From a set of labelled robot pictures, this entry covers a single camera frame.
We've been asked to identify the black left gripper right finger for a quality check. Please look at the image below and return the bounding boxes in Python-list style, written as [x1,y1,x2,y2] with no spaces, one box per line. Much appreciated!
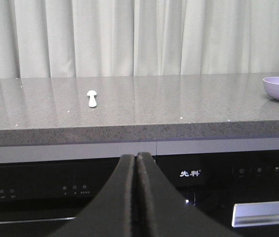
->
[137,152,237,237]

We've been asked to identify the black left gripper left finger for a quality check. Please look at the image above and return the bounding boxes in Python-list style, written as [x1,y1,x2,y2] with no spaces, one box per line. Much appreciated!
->
[50,155,136,237]

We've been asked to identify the pale green plastic spoon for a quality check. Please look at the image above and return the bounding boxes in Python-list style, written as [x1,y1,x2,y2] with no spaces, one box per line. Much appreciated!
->
[87,90,97,108]

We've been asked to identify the black disinfection cabinet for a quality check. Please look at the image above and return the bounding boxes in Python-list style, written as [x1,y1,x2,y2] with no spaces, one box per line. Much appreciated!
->
[155,150,279,237]

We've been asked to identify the white curtain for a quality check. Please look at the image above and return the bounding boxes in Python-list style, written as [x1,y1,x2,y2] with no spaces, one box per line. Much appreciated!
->
[0,0,279,78]

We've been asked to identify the upper silver drawer handle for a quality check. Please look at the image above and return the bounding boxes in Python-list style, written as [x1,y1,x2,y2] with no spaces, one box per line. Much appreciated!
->
[231,201,279,228]

